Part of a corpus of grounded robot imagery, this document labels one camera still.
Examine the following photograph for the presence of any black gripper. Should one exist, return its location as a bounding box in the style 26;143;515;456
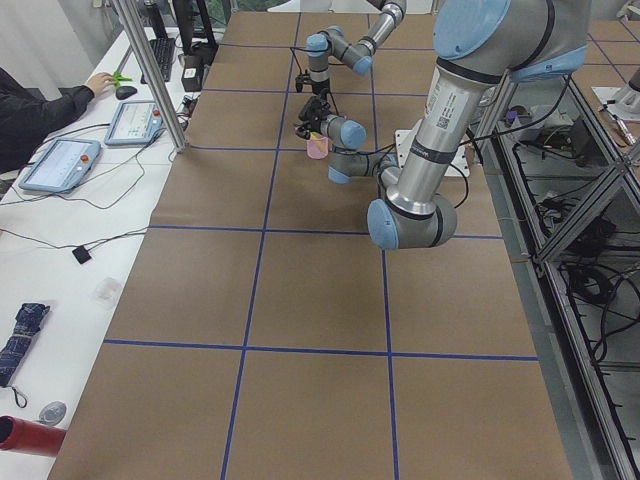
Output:
311;79;330;95
294;97;333;140

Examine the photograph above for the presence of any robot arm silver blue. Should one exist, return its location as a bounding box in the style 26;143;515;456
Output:
296;0;591;250
295;0;407;96

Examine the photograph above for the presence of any pink mesh pen holder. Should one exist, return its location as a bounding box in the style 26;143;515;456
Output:
306;132;329;160

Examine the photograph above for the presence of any small black labelled box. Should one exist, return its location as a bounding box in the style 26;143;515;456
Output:
181;55;204;92

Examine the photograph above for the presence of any black computer monitor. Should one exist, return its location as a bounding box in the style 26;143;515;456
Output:
171;0;218;64

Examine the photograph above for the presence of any black keyboard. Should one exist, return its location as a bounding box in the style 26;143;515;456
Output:
148;37;175;82

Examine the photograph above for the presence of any far teach pendant tablet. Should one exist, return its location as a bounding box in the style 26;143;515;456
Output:
104;100;163;147

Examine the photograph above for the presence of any teach pendant tablet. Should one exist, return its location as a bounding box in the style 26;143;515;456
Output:
104;100;163;147
19;137;102;193

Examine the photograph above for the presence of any black computer mouse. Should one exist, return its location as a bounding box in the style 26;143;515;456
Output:
115;86;137;100

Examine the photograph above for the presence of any green plastic clamp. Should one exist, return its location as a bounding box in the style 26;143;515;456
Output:
112;71;133;88

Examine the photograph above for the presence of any near teach pendant tablet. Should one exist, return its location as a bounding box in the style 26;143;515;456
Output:
19;137;102;193

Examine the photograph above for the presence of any small black usb box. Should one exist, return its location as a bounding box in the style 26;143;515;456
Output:
72;245;92;265

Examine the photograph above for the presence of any clear plastic lid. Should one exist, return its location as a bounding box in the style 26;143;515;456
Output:
90;277;122;309

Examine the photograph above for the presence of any seated person in black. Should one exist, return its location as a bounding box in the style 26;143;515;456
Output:
1;69;116;173

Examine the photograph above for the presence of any folded blue umbrella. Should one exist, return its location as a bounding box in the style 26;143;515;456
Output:
1;303;50;409

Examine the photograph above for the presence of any round silver cap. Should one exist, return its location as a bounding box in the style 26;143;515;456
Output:
38;401;67;426

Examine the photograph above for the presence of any red cylindrical bottle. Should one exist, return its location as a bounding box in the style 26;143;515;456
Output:
1;416;67;457

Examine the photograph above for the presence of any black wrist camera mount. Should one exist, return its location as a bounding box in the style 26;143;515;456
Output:
298;96;331;122

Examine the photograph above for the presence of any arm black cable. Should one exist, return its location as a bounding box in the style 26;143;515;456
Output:
288;44;314;81

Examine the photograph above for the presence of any black camera cable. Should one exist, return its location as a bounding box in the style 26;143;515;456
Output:
319;89;501;211

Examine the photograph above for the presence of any aluminium frame post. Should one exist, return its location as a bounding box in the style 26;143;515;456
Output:
112;0;186;154

